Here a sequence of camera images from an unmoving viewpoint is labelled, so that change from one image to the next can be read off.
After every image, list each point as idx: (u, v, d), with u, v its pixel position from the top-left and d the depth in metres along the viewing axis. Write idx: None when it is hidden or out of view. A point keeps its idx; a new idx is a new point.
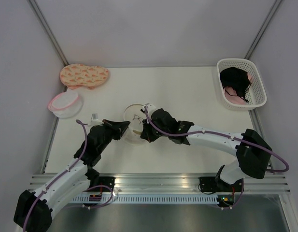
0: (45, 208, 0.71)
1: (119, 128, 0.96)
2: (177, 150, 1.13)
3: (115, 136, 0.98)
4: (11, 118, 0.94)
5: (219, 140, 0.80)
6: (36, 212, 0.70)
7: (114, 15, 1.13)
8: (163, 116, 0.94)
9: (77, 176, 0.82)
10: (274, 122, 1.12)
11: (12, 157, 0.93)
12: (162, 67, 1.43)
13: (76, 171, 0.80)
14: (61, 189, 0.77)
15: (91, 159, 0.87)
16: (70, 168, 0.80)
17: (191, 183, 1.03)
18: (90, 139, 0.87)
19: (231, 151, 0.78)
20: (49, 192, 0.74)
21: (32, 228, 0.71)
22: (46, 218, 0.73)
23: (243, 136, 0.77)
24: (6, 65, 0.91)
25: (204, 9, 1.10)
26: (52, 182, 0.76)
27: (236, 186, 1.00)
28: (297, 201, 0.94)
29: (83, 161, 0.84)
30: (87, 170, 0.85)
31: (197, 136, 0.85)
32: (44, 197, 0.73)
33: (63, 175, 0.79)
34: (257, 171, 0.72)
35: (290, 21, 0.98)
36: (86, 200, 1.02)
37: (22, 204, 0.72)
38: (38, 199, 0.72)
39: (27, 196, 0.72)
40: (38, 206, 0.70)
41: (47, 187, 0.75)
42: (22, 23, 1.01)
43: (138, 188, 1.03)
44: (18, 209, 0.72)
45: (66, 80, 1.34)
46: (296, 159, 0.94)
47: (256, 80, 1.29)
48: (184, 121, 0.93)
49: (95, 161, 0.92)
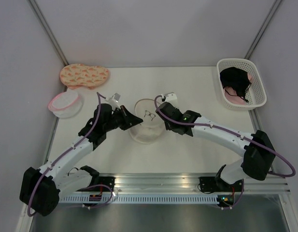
0: (51, 184, 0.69)
1: (130, 123, 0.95)
2: (177, 150, 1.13)
3: (122, 126, 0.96)
4: (11, 118, 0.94)
5: (228, 137, 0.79)
6: (42, 189, 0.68)
7: (114, 15, 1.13)
8: (165, 106, 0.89)
9: (81, 154, 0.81)
10: (274, 122, 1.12)
11: (12, 157, 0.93)
12: (162, 67, 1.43)
13: (81, 149, 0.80)
14: (66, 166, 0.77)
15: (96, 137, 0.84)
16: (75, 145, 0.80)
17: (191, 183, 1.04)
18: (99, 116, 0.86)
19: (238, 150, 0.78)
20: (54, 168, 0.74)
21: (38, 206, 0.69)
22: (52, 196, 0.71)
23: (252, 136, 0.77)
24: (6, 65, 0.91)
25: (204, 9, 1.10)
26: (57, 160, 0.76)
27: (236, 186, 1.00)
28: None
29: (89, 139, 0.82)
30: (92, 147, 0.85)
31: (204, 129, 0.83)
32: (49, 174, 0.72)
33: (68, 152, 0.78)
34: (260, 173, 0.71)
35: (290, 21, 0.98)
36: (86, 200, 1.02)
37: (27, 181, 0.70)
38: (44, 176, 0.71)
39: (32, 173, 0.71)
40: (44, 183, 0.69)
41: (52, 164, 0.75)
42: (22, 23, 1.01)
43: (138, 188, 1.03)
44: (22, 187, 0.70)
45: (66, 80, 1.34)
46: (296, 159, 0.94)
47: (256, 80, 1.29)
48: (190, 111, 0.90)
49: (101, 140, 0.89)
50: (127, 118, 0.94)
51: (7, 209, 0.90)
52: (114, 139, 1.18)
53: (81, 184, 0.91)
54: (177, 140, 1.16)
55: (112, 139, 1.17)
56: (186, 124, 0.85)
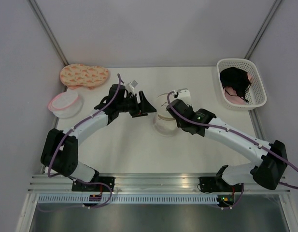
0: (74, 142, 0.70)
1: (139, 110, 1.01)
2: (177, 150, 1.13)
3: (132, 112, 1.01)
4: (11, 118, 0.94)
5: (245, 145, 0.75)
6: (66, 146, 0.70)
7: (114, 15, 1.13)
8: (177, 103, 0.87)
9: (97, 125, 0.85)
10: (274, 122, 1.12)
11: (12, 157, 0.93)
12: (162, 67, 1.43)
13: (99, 119, 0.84)
14: (85, 132, 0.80)
15: (111, 112, 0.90)
16: (93, 116, 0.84)
17: (191, 183, 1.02)
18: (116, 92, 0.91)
19: (253, 159, 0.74)
20: (77, 131, 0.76)
21: (61, 164, 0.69)
22: (74, 156, 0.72)
23: (270, 146, 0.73)
24: (6, 65, 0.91)
25: (203, 9, 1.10)
26: (79, 124, 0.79)
27: (236, 187, 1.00)
28: None
29: (105, 112, 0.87)
30: (106, 122, 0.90)
31: (219, 132, 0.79)
32: (72, 134, 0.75)
33: (88, 120, 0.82)
34: (271, 184, 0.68)
35: (290, 21, 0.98)
36: (86, 200, 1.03)
37: (51, 140, 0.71)
38: (67, 135, 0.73)
39: (56, 132, 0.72)
40: (68, 141, 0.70)
41: (75, 126, 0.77)
42: (22, 22, 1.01)
43: (138, 188, 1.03)
44: (45, 146, 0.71)
45: (66, 80, 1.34)
46: (296, 159, 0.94)
47: (256, 80, 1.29)
48: (204, 110, 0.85)
49: (114, 117, 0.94)
50: (140, 104, 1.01)
51: (7, 209, 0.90)
52: (115, 139, 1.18)
53: (85, 177, 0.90)
54: (177, 140, 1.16)
55: (112, 139, 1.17)
56: (200, 125, 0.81)
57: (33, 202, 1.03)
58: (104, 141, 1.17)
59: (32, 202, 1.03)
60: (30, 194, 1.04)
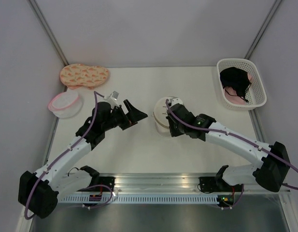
0: (47, 188, 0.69)
1: (128, 122, 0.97)
2: (177, 150, 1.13)
3: (122, 124, 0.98)
4: (11, 118, 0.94)
5: (245, 148, 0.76)
6: (39, 193, 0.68)
7: (114, 15, 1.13)
8: (178, 108, 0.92)
9: (78, 155, 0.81)
10: (274, 122, 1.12)
11: (11, 157, 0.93)
12: (162, 67, 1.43)
13: (78, 150, 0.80)
14: (63, 168, 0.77)
15: (94, 137, 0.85)
16: (72, 147, 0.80)
17: (191, 183, 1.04)
18: (97, 114, 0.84)
19: (255, 161, 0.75)
20: (50, 172, 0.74)
21: (35, 209, 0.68)
22: (50, 198, 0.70)
23: (270, 147, 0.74)
24: (6, 65, 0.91)
25: (204, 9, 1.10)
26: (54, 163, 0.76)
27: (236, 187, 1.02)
28: None
29: (86, 139, 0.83)
30: (90, 147, 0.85)
31: (219, 136, 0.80)
32: (46, 178, 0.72)
33: (65, 154, 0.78)
34: (275, 187, 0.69)
35: (290, 21, 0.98)
36: (86, 200, 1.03)
37: (24, 185, 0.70)
38: (40, 181, 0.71)
39: (28, 178, 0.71)
40: (40, 187, 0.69)
41: (49, 167, 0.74)
42: (22, 21, 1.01)
43: (138, 188, 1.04)
44: (20, 191, 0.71)
45: (66, 80, 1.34)
46: (296, 159, 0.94)
47: (256, 80, 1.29)
48: (204, 115, 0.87)
49: (100, 139, 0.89)
50: (129, 113, 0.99)
51: (6, 209, 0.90)
52: (115, 139, 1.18)
53: (81, 184, 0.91)
54: (177, 140, 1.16)
55: (112, 139, 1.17)
56: (200, 130, 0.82)
57: None
58: (104, 141, 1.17)
59: None
60: None
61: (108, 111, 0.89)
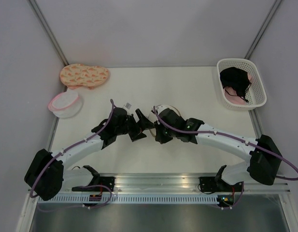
0: (60, 167, 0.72)
1: (139, 129, 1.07)
2: (177, 150, 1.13)
3: (132, 133, 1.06)
4: (11, 118, 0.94)
5: (233, 144, 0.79)
6: (51, 170, 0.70)
7: (114, 15, 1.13)
8: (168, 113, 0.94)
9: (91, 149, 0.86)
10: (274, 122, 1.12)
11: (12, 157, 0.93)
12: (162, 67, 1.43)
13: (92, 144, 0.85)
14: (76, 155, 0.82)
15: (107, 137, 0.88)
16: (88, 139, 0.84)
17: (191, 183, 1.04)
18: (113, 117, 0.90)
19: (244, 156, 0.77)
20: (65, 155, 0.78)
21: (42, 188, 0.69)
22: (58, 180, 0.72)
23: (257, 141, 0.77)
24: (6, 65, 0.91)
25: (204, 9, 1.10)
26: (70, 147, 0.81)
27: (236, 186, 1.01)
28: None
29: (100, 137, 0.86)
30: (101, 146, 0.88)
31: (208, 136, 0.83)
32: (60, 159, 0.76)
33: (80, 144, 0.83)
34: (268, 179, 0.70)
35: (290, 21, 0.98)
36: (86, 200, 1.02)
37: (38, 161, 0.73)
38: (55, 159, 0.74)
39: (44, 155, 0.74)
40: (53, 166, 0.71)
41: (64, 150, 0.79)
42: (22, 22, 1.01)
43: (138, 188, 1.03)
44: (32, 167, 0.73)
45: (66, 80, 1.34)
46: (296, 159, 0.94)
47: (256, 80, 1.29)
48: (193, 118, 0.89)
49: (110, 141, 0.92)
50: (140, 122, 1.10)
51: (6, 209, 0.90)
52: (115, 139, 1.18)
53: (81, 182, 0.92)
54: (177, 140, 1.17)
55: None
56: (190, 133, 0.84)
57: (33, 202, 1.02)
58: None
59: (32, 202, 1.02)
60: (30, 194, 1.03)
61: (123, 116, 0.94)
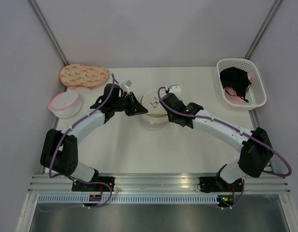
0: (74, 141, 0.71)
1: (134, 108, 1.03)
2: (177, 150, 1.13)
3: (126, 111, 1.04)
4: (11, 118, 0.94)
5: (227, 132, 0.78)
6: (65, 145, 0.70)
7: (113, 15, 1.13)
8: (169, 96, 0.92)
9: (94, 123, 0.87)
10: (274, 122, 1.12)
11: (12, 157, 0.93)
12: (162, 67, 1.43)
13: (95, 118, 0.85)
14: (84, 130, 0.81)
15: (107, 110, 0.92)
16: (90, 115, 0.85)
17: (191, 183, 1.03)
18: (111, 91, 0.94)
19: (236, 145, 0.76)
20: (75, 130, 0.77)
21: (60, 166, 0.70)
22: (74, 154, 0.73)
23: (252, 132, 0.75)
24: (6, 65, 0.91)
25: (203, 9, 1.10)
26: (77, 123, 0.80)
27: (236, 186, 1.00)
28: None
29: (101, 111, 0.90)
30: (103, 120, 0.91)
31: (204, 122, 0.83)
32: (71, 134, 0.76)
33: (85, 119, 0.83)
34: (255, 169, 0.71)
35: (290, 21, 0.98)
36: (86, 200, 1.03)
37: (50, 141, 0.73)
38: (66, 135, 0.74)
39: (54, 134, 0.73)
40: (67, 140, 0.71)
41: (73, 125, 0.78)
42: (22, 22, 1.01)
43: (138, 188, 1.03)
44: (45, 148, 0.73)
45: (66, 80, 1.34)
46: (296, 159, 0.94)
47: (256, 80, 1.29)
48: (193, 103, 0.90)
49: (110, 116, 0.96)
50: (134, 103, 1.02)
51: (6, 209, 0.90)
52: (114, 139, 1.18)
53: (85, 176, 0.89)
54: (177, 140, 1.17)
55: (112, 140, 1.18)
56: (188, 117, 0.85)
57: (32, 202, 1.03)
58: (104, 142, 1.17)
59: (32, 202, 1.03)
60: (30, 194, 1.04)
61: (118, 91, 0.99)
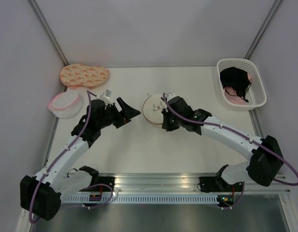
0: (49, 191, 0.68)
1: (123, 118, 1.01)
2: (177, 149, 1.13)
3: (116, 122, 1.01)
4: (11, 117, 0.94)
5: (236, 140, 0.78)
6: (41, 195, 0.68)
7: (113, 15, 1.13)
8: (177, 101, 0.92)
9: (77, 153, 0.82)
10: (274, 122, 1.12)
11: (12, 157, 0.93)
12: (162, 67, 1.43)
13: (76, 149, 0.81)
14: (64, 167, 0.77)
15: (90, 134, 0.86)
16: (69, 147, 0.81)
17: (191, 183, 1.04)
18: (92, 111, 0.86)
19: (245, 153, 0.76)
20: (50, 174, 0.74)
21: (40, 214, 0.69)
22: (52, 200, 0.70)
23: (262, 140, 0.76)
24: (6, 65, 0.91)
25: (203, 9, 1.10)
26: (53, 164, 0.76)
27: (236, 187, 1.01)
28: (297, 200, 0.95)
29: (82, 137, 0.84)
30: (88, 144, 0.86)
31: (213, 128, 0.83)
32: (47, 181, 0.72)
33: (64, 154, 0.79)
34: (265, 178, 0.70)
35: (290, 21, 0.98)
36: (86, 200, 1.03)
37: (25, 191, 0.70)
38: (41, 182, 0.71)
39: (28, 182, 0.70)
40: (42, 189, 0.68)
41: (48, 169, 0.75)
42: (22, 21, 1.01)
43: (138, 188, 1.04)
44: (22, 195, 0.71)
45: (66, 80, 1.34)
46: (296, 159, 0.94)
47: (256, 80, 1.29)
48: (201, 109, 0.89)
49: (95, 137, 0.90)
50: (123, 110, 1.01)
51: (6, 209, 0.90)
52: (115, 139, 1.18)
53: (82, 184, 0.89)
54: (177, 140, 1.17)
55: (112, 139, 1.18)
56: (196, 123, 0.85)
57: None
58: (104, 142, 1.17)
59: None
60: None
61: (102, 108, 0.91)
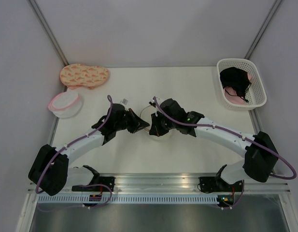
0: (65, 163, 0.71)
1: (137, 123, 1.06)
2: (178, 150, 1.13)
3: (130, 128, 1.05)
4: (11, 117, 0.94)
5: (229, 138, 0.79)
6: (55, 165, 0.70)
7: (113, 15, 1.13)
8: (171, 103, 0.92)
9: (92, 144, 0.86)
10: (274, 122, 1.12)
11: (12, 157, 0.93)
12: (162, 67, 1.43)
13: (94, 139, 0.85)
14: (79, 150, 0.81)
15: (107, 132, 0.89)
16: (89, 135, 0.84)
17: (191, 183, 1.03)
18: (112, 112, 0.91)
19: (239, 151, 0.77)
20: (69, 149, 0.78)
21: (47, 185, 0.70)
22: (63, 175, 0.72)
23: (254, 137, 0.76)
24: (5, 65, 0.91)
25: (203, 9, 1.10)
26: (73, 142, 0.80)
27: (236, 187, 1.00)
28: None
29: (100, 131, 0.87)
30: (102, 141, 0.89)
31: (206, 129, 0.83)
32: (64, 153, 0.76)
33: (83, 139, 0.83)
34: (262, 175, 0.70)
35: (290, 22, 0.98)
36: (86, 200, 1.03)
37: (42, 157, 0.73)
38: (59, 153, 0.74)
39: (47, 150, 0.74)
40: (58, 160, 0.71)
41: (68, 145, 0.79)
42: (22, 22, 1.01)
43: (138, 188, 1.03)
44: (36, 163, 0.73)
45: (66, 80, 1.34)
46: (296, 160, 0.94)
47: (256, 80, 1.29)
48: (194, 111, 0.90)
49: (110, 137, 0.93)
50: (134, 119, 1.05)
51: (6, 209, 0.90)
52: (115, 139, 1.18)
53: (81, 181, 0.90)
54: (177, 140, 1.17)
55: (112, 139, 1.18)
56: (189, 125, 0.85)
57: (32, 202, 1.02)
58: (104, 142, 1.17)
59: (32, 202, 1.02)
60: (30, 194, 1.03)
61: (122, 111, 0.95)
